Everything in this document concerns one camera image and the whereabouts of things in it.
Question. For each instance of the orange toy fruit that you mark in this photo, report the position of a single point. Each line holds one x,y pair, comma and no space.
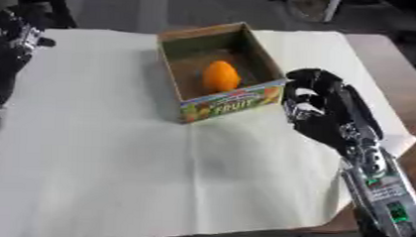
221,76

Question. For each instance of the cardboard box with fruit print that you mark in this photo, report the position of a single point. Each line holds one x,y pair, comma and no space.
222,74

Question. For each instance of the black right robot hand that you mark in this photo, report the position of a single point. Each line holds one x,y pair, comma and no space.
320,126

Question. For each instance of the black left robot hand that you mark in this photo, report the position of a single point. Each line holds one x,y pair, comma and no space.
8,50

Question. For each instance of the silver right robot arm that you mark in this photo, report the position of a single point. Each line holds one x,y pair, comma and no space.
385,199

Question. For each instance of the dark chair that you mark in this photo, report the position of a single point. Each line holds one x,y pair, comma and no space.
45,4

